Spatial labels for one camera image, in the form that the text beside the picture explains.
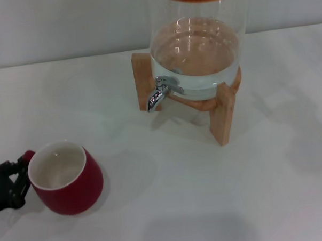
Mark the red ceramic cup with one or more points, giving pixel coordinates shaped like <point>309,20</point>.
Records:
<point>73,193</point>

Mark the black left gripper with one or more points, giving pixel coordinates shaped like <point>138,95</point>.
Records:
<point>1,186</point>

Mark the chrome faucet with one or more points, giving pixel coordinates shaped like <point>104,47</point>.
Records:
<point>155,96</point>

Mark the glass water dispenser jar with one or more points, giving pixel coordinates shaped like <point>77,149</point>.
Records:
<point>198,57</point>

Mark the wooden dispenser stand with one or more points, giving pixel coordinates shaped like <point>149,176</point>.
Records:
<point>222,117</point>

